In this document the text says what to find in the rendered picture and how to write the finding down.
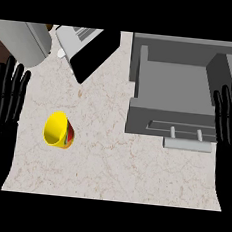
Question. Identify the pale grey round appliance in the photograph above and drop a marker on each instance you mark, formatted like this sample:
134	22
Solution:
23	40

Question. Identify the grey and black toaster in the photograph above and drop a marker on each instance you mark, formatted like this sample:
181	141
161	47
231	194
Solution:
86	48

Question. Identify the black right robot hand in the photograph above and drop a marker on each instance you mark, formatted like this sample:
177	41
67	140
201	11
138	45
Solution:
230	152

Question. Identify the yellow cup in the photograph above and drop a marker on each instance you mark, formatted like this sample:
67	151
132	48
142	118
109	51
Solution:
58	130

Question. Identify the grey open drawer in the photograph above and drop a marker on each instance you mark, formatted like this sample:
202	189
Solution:
172	90

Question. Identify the grey cabinet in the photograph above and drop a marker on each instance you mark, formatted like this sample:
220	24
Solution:
191	48

